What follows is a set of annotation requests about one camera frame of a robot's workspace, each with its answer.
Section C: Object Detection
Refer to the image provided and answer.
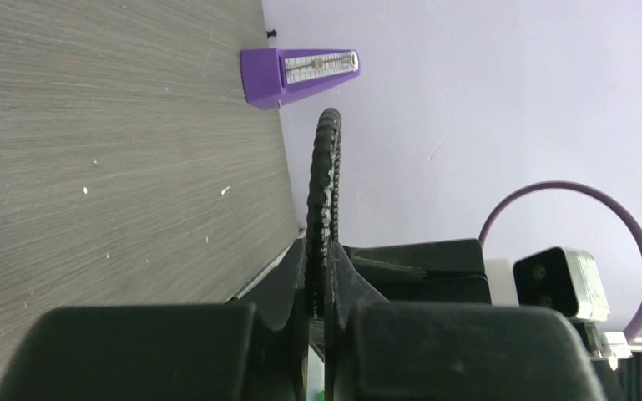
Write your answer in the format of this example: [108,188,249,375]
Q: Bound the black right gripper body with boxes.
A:
[344,239,492,304]

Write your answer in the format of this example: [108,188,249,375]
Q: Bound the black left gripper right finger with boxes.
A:
[325,246,607,400]

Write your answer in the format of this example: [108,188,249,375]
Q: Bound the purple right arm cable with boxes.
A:
[478,180,642,344]

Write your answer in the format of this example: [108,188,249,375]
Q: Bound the black cable padlock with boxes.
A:
[305,108,341,319]

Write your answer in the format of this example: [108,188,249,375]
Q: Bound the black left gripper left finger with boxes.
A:
[0,239,307,400]

